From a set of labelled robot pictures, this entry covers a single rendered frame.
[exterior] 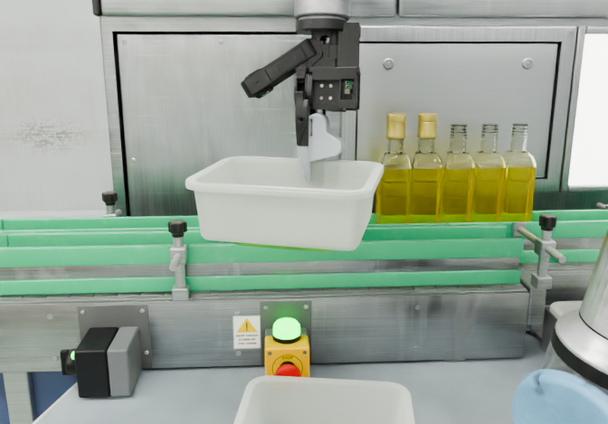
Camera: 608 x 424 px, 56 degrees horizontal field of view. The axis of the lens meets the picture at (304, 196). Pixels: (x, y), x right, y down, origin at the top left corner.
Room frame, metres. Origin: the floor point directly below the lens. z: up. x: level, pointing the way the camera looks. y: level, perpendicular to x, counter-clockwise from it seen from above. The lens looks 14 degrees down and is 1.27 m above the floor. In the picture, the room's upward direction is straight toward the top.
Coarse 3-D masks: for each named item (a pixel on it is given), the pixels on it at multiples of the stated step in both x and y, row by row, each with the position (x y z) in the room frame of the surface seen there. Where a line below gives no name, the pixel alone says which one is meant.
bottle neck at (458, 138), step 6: (456, 126) 1.03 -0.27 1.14; (462, 126) 1.03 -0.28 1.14; (456, 132) 1.03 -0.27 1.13; (462, 132) 1.03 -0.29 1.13; (450, 138) 1.05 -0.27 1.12; (456, 138) 1.03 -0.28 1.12; (462, 138) 1.03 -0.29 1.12; (450, 144) 1.05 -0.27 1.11; (456, 144) 1.03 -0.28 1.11; (462, 144) 1.03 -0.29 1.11; (450, 150) 1.04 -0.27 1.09; (456, 150) 1.03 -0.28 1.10; (462, 150) 1.03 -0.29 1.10
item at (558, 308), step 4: (552, 304) 0.93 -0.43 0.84; (556, 304) 0.93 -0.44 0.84; (560, 304) 0.93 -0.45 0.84; (564, 304) 0.93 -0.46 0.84; (568, 304) 0.93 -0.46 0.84; (572, 304) 0.93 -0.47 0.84; (576, 304) 0.93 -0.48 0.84; (580, 304) 0.93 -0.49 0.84; (552, 308) 0.91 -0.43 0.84; (556, 308) 0.91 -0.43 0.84; (560, 308) 0.93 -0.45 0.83; (564, 308) 0.93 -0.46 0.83; (568, 308) 0.93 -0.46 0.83; (572, 308) 0.93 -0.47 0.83; (576, 308) 0.93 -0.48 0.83; (552, 312) 0.91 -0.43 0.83; (556, 312) 0.90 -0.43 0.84; (560, 312) 0.90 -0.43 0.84; (564, 312) 0.93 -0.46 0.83; (568, 312) 0.93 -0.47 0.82; (556, 316) 0.89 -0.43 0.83
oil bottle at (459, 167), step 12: (444, 156) 1.04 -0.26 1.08; (456, 156) 1.02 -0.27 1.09; (468, 156) 1.02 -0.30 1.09; (444, 168) 1.02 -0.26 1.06; (456, 168) 1.02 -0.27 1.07; (468, 168) 1.02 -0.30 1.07; (444, 180) 1.02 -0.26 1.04; (456, 180) 1.02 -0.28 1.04; (468, 180) 1.02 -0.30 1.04; (444, 192) 1.02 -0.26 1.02; (456, 192) 1.02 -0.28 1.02; (468, 192) 1.02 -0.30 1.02; (444, 204) 1.02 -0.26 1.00; (456, 204) 1.02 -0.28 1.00; (468, 204) 1.02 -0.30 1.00; (444, 216) 1.02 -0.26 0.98; (456, 216) 1.02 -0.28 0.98; (468, 216) 1.02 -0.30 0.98
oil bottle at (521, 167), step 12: (504, 156) 1.05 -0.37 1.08; (516, 156) 1.03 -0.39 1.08; (528, 156) 1.03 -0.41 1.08; (516, 168) 1.03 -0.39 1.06; (528, 168) 1.03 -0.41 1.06; (516, 180) 1.03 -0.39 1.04; (528, 180) 1.03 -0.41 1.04; (516, 192) 1.03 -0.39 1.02; (528, 192) 1.03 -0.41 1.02; (504, 204) 1.03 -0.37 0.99; (516, 204) 1.03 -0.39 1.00; (528, 204) 1.03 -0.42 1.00; (504, 216) 1.03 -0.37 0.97; (516, 216) 1.03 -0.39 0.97; (528, 216) 1.03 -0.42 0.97
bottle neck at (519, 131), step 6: (516, 126) 1.04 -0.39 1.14; (522, 126) 1.04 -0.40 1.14; (516, 132) 1.04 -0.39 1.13; (522, 132) 1.04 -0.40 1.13; (510, 138) 1.06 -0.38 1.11; (516, 138) 1.04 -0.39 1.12; (522, 138) 1.04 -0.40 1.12; (510, 144) 1.05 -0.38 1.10; (516, 144) 1.04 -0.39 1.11; (522, 144) 1.04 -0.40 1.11; (516, 150) 1.04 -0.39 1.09; (522, 150) 1.04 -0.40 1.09
